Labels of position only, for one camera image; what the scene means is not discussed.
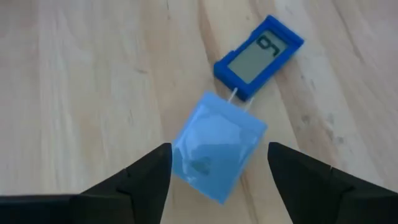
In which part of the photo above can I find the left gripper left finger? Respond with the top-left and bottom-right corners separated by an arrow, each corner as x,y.
0,142 -> 173,224

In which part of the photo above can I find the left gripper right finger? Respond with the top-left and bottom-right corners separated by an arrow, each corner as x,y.
267,142 -> 398,224

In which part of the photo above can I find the light blue wall charger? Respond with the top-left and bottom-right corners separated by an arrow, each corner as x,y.
171,87 -> 268,205

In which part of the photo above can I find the dark blue small packet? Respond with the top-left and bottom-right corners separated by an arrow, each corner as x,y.
213,14 -> 305,102

